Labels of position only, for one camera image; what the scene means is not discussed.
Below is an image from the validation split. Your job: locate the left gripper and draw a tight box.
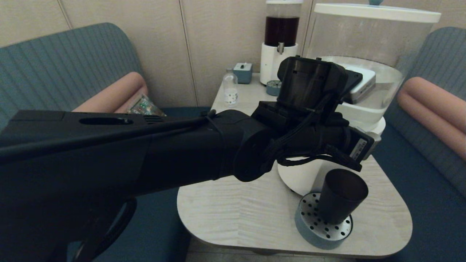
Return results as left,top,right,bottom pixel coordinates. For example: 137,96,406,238
277,55,348,110

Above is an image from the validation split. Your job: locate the small dark drink dispenser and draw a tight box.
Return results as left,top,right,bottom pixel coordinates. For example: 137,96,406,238
260,3,304,87

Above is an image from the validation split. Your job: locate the large clear drink dispenser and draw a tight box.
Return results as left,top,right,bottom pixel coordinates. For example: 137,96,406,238
277,14,438,197

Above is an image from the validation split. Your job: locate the large white dispenser lid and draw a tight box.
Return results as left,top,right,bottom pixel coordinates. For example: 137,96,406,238
313,0,442,24

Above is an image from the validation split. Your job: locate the dark tapered cup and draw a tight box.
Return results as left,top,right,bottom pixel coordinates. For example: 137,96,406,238
316,168,369,225

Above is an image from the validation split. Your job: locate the small round drip tray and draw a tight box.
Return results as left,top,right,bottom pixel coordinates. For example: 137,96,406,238
266,80,283,97

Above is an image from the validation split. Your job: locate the blue-grey tissue box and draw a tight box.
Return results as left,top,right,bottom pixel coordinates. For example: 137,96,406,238
233,61,253,85

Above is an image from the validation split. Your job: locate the small clear plastic bottle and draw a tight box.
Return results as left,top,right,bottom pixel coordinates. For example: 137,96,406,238
222,68,239,107

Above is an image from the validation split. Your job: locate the pink bolster cushion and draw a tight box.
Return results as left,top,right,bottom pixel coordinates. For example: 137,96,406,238
396,76,466,161
72,71,149,114

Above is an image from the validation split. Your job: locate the large round perforated drip tray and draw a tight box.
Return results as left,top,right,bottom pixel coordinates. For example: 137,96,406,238
294,192,354,250

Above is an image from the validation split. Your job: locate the light wooden rounded table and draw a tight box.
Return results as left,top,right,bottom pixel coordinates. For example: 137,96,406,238
177,73,413,259

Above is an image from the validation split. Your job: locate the shiny snack packet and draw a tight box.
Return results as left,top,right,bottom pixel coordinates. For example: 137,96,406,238
127,94,167,118

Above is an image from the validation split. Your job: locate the teal ribbed sofa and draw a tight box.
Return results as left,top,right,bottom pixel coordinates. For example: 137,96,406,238
0,22,212,262
371,26,466,262

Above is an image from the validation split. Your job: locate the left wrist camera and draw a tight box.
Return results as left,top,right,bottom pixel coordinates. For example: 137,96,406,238
341,64,377,106

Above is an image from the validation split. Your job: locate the black cable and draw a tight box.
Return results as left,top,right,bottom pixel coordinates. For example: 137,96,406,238
271,144,363,172

